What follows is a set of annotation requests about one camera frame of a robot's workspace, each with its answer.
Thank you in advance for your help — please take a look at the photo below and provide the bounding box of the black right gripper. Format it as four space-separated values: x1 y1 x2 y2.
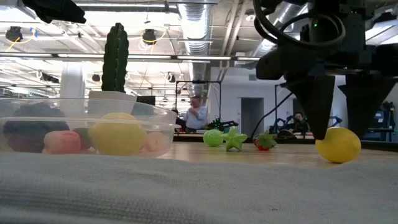
253 0 398 141

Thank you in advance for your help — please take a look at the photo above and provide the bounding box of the yellow toy lemon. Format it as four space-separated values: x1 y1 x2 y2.
88 111 149 156
315 126 362 164

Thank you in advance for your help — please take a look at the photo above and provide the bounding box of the green leafy vegetable toy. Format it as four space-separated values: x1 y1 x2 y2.
220 126 249 152

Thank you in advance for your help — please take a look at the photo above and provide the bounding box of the purple toy grape bunch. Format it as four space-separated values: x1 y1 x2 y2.
2 102 70 154

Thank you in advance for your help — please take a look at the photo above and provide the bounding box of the round green toy fruit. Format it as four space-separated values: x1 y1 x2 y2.
203 129 225 147

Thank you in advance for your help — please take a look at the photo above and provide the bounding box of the small pink toy fruit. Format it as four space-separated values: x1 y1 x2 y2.
144 131 170 153
42 129 82 156

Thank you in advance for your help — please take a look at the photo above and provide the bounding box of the clear plastic container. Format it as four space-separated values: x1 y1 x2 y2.
0 98 182 159

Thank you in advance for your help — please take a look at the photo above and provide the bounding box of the person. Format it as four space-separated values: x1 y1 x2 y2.
292 111 310 134
185 95 208 134

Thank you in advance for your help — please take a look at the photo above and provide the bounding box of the black background monitor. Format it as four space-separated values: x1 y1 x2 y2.
366 101 398 141

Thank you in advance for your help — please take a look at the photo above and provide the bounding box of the black ceiling fixture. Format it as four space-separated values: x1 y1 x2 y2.
5 26 23 42
142 28 158 44

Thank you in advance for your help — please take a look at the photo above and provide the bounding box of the white pillar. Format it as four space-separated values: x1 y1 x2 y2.
59 61 86 118

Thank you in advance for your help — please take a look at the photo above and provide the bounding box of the green cactus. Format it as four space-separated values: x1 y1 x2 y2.
101 22 130 93

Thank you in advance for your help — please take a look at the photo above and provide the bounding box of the red toy strawberry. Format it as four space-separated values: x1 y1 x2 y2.
253 129 278 152

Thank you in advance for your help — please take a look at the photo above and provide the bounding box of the grey door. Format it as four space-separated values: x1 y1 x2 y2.
241 97 264 138

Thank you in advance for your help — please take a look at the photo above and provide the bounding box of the white plant pot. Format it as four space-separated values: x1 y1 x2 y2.
86 90 137 116

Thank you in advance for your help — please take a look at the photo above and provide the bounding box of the small black screen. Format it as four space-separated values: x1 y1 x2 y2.
136 95 156 106

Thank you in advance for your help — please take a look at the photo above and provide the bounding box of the long ceiling light strip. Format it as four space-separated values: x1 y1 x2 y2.
0 52 261 63

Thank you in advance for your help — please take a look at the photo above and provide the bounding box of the grey folded cloth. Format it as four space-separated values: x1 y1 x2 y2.
0 151 398 224

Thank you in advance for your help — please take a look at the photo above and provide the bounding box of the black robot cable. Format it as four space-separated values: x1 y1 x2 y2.
251 91 295 138

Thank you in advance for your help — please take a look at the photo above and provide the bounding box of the silver ventilation duct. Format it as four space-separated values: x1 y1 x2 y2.
177 0 215 97

